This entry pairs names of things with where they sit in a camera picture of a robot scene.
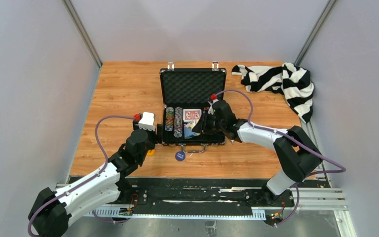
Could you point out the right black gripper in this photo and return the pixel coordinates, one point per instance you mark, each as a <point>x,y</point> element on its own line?
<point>205,118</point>

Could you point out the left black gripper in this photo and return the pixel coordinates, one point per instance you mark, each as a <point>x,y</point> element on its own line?
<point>156,140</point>

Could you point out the blue backed playing cards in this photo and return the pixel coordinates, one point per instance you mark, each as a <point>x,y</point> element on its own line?
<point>188,132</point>

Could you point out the blue small blind button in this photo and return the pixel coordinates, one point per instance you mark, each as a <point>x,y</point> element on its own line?
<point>180,156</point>

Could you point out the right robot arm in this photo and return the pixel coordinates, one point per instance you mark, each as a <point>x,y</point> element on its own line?
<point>297,154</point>

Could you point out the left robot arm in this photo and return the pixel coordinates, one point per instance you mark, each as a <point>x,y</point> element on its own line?
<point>55,210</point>

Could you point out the red backed card deck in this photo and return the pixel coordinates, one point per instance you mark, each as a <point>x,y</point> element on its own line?
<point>191,114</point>

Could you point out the mixed chip column far left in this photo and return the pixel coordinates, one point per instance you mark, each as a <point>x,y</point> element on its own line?
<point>169,119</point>

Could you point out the blue tan chip column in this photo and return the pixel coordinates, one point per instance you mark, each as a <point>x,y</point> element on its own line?
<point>178,122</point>

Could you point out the yellow round button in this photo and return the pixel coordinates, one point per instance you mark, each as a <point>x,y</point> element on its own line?
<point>150,152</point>

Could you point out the black aluminium poker case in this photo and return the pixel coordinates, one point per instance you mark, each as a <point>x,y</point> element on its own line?
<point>191,88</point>

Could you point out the black white striped cloth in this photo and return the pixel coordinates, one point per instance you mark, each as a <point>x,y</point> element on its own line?
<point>293,82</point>

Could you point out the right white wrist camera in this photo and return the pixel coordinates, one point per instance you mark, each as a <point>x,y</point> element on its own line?
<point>211,110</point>

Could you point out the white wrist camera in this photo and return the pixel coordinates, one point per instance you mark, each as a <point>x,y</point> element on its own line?
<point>147,121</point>
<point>211,110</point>

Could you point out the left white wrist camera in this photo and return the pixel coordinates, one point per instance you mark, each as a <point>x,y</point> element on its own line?
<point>147,121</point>

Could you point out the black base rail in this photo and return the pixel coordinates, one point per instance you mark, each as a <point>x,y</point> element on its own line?
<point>218,199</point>

